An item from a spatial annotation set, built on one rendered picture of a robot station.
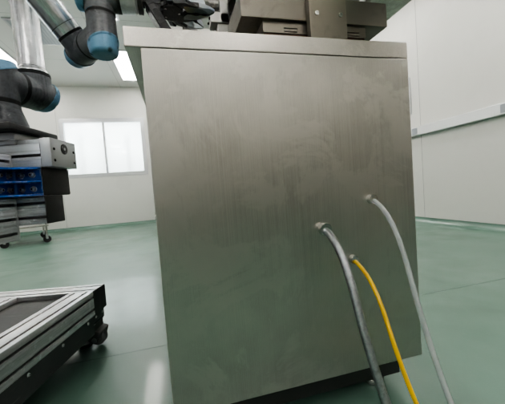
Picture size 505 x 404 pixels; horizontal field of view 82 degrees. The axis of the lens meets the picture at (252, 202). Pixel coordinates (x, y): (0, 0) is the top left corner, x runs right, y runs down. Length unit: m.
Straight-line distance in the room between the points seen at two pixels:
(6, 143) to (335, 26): 1.03
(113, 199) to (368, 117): 6.07
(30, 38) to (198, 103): 0.92
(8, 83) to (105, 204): 5.42
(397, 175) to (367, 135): 0.13
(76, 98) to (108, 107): 0.58
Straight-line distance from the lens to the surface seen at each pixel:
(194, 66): 0.67
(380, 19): 0.97
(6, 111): 1.25
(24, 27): 1.47
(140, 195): 6.48
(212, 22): 1.10
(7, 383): 1.00
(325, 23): 0.85
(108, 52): 0.95
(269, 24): 0.83
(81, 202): 6.70
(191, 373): 0.73
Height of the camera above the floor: 0.57
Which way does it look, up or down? 3 degrees down
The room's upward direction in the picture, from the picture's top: 4 degrees counter-clockwise
